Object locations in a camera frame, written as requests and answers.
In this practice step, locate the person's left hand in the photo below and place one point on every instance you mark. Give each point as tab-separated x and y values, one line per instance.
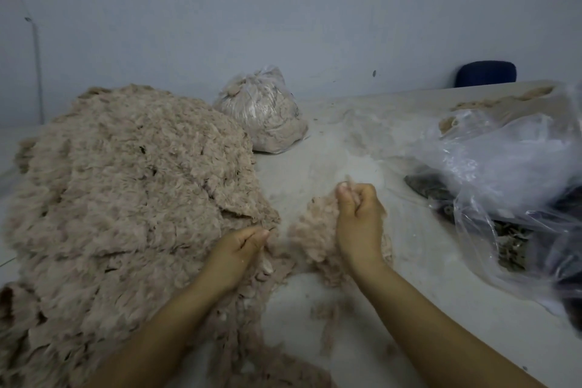
232	258

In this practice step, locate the person's right forearm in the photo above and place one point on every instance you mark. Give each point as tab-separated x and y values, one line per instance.
441	338

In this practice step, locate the beige fur pile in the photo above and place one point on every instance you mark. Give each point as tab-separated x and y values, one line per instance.
496	103

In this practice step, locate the large pile beige fabric scraps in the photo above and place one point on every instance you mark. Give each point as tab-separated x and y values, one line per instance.
118	210

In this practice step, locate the clear bag of beige scraps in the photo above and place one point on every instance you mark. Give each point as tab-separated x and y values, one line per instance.
262	110

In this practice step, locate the large clear plastic bag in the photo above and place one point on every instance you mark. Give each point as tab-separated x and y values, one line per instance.
509	169

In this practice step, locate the beige scrap strips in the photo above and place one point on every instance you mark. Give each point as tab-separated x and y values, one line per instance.
264	351

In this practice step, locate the person's left forearm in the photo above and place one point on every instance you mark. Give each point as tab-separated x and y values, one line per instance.
155	342

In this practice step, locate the person's right hand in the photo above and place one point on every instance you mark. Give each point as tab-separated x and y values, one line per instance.
359	227

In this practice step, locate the blue chair back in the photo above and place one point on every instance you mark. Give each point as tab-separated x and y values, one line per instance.
486	73

